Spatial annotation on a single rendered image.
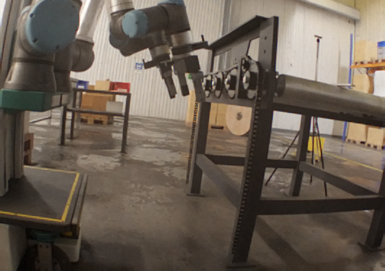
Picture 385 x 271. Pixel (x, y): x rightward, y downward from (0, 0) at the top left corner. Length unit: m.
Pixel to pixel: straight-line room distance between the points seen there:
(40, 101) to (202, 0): 11.95
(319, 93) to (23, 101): 1.22
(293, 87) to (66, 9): 1.01
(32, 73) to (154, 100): 11.04
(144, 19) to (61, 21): 0.28
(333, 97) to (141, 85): 10.68
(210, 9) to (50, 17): 11.97
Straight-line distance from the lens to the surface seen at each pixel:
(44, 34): 0.82
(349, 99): 1.63
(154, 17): 1.00
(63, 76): 1.46
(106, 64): 12.03
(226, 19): 12.56
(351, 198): 1.78
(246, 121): 8.42
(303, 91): 1.46
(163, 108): 11.97
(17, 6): 1.20
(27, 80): 0.98
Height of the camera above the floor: 0.74
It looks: 5 degrees down
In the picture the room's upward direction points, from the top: 7 degrees clockwise
